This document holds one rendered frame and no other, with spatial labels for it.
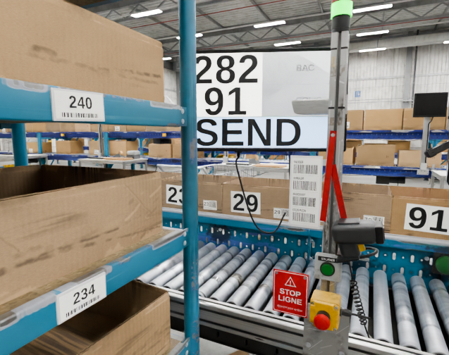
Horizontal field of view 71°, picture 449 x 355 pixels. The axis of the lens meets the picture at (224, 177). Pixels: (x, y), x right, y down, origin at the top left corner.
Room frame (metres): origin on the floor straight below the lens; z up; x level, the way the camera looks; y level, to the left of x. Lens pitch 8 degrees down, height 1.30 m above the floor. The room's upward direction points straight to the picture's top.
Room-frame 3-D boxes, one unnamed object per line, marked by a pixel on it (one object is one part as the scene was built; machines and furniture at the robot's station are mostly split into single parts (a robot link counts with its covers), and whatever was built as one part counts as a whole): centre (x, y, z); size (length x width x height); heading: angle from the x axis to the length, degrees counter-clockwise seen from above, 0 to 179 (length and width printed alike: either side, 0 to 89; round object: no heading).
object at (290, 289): (0.83, -0.22, 0.85); 0.16 x 0.01 x 0.13; 65
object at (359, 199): (1.49, -0.58, 0.97); 0.39 x 0.29 x 0.17; 65
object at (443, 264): (1.13, -0.84, 0.81); 0.07 x 0.01 x 0.07; 65
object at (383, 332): (1.01, -0.54, 0.72); 0.52 x 0.05 x 0.05; 155
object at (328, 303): (0.76, -0.30, 0.84); 0.15 x 0.09 x 0.07; 65
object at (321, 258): (0.80, -0.28, 0.95); 0.07 x 0.03 x 0.07; 65
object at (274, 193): (1.66, -0.23, 0.96); 0.39 x 0.29 x 0.17; 65
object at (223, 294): (1.23, -0.07, 0.72); 0.52 x 0.05 x 0.05; 155
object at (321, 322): (0.73, -0.25, 0.84); 0.04 x 0.04 x 0.04; 65
